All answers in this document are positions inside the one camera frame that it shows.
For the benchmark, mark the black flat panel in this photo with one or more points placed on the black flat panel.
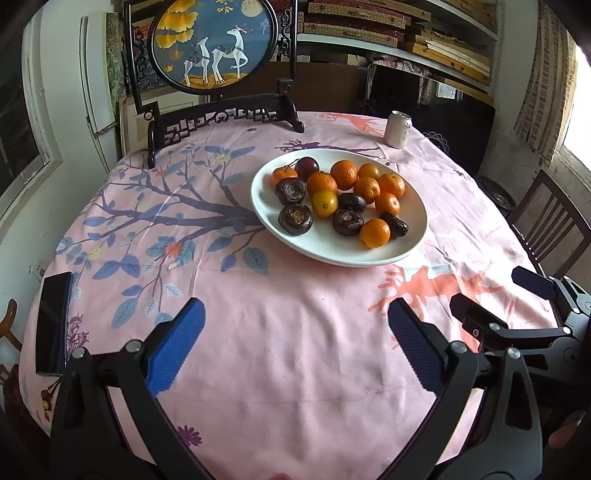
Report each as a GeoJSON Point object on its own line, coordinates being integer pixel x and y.
{"type": "Point", "coordinates": [443, 110]}

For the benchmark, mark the beige patterned curtain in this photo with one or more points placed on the beige patterned curtain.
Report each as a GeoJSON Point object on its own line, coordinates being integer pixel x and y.
{"type": "Point", "coordinates": [540, 83]}

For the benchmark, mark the white storage shelf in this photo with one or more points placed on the white storage shelf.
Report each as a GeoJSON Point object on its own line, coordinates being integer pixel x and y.
{"type": "Point", "coordinates": [461, 60]}

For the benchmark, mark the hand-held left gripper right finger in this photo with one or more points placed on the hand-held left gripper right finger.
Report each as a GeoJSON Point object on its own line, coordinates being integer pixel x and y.
{"type": "Point", "coordinates": [413, 346]}

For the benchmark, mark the brown cardboard sheet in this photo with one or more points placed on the brown cardboard sheet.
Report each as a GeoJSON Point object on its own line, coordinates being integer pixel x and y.
{"type": "Point", "coordinates": [332, 87]}

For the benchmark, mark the greenish yellow citrus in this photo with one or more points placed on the greenish yellow citrus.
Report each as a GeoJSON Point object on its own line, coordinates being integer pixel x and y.
{"type": "Point", "coordinates": [324, 203]}

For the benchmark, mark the white window frame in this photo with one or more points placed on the white window frame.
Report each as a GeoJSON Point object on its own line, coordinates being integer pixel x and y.
{"type": "Point", "coordinates": [27, 138]}

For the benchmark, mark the brown wooden furniture piece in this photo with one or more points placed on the brown wooden furniture piece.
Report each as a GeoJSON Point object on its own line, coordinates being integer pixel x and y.
{"type": "Point", "coordinates": [9, 332]}

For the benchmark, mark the white wall socket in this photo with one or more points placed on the white wall socket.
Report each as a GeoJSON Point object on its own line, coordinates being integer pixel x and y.
{"type": "Point", "coordinates": [36, 270]}

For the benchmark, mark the person's right hand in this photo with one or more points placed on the person's right hand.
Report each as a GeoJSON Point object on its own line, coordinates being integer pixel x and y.
{"type": "Point", "coordinates": [565, 434]}

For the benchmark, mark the pale beverage can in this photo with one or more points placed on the pale beverage can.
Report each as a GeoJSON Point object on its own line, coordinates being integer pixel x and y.
{"type": "Point", "coordinates": [399, 129]}

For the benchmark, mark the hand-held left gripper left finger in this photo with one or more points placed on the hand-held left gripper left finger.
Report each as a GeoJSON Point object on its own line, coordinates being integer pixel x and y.
{"type": "Point", "coordinates": [178, 346]}

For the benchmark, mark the small yellow-orange citrus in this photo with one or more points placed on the small yellow-orange citrus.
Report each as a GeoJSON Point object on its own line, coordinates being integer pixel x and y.
{"type": "Point", "coordinates": [369, 170]}

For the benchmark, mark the mandarin orange with stem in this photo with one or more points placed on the mandarin orange with stem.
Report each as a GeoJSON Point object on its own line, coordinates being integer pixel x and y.
{"type": "Point", "coordinates": [282, 176]}

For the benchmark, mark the white board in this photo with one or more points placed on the white board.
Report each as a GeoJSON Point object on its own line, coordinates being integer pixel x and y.
{"type": "Point", "coordinates": [97, 78]}

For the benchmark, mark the round deer screen black stand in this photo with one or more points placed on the round deer screen black stand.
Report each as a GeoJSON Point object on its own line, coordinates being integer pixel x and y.
{"type": "Point", "coordinates": [207, 41]}

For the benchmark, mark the black smartphone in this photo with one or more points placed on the black smartphone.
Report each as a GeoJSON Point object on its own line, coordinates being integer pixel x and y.
{"type": "Point", "coordinates": [53, 323]}

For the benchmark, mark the stack of wooden frames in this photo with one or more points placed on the stack of wooden frames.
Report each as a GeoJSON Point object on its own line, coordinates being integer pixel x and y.
{"type": "Point", "coordinates": [443, 46]}

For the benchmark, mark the dark wooden chair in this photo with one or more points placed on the dark wooden chair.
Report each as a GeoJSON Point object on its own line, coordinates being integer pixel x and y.
{"type": "Point", "coordinates": [549, 221]}

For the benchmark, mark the white oval plate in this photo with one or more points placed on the white oval plate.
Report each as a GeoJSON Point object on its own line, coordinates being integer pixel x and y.
{"type": "Point", "coordinates": [332, 248]}

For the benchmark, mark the dark red passion fruit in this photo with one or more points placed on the dark red passion fruit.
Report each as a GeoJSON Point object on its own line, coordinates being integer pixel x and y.
{"type": "Point", "coordinates": [307, 167]}

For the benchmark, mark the wrinkled dark passion fruit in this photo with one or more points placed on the wrinkled dark passion fruit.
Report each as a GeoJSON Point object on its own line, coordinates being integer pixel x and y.
{"type": "Point", "coordinates": [396, 225]}
{"type": "Point", "coordinates": [348, 221]}
{"type": "Point", "coordinates": [291, 191]}
{"type": "Point", "coordinates": [295, 219]}
{"type": "Point", "coordinates": [352, 201]}

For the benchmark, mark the black round wheel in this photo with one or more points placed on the black round wheel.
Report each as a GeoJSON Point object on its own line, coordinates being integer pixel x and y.
{"type": "Point", "coordinates": [496, 194]}

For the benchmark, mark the pink printed tablecloth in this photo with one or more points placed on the pink printed tablecloth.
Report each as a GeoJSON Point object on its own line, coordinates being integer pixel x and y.
{"type": "Point", "coordinates": [277, 323]}

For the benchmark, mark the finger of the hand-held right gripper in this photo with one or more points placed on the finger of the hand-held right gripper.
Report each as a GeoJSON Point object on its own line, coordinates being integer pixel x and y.
{"type": "Point", "coordinates": [531, 281]}
{"type": "Point", "coordinates": [466, 309]}

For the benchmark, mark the smooth orange citrus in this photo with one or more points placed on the smooth orange citrus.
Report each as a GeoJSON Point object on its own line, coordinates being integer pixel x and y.
{"type": "Point", "coordinates": [344, 174]}

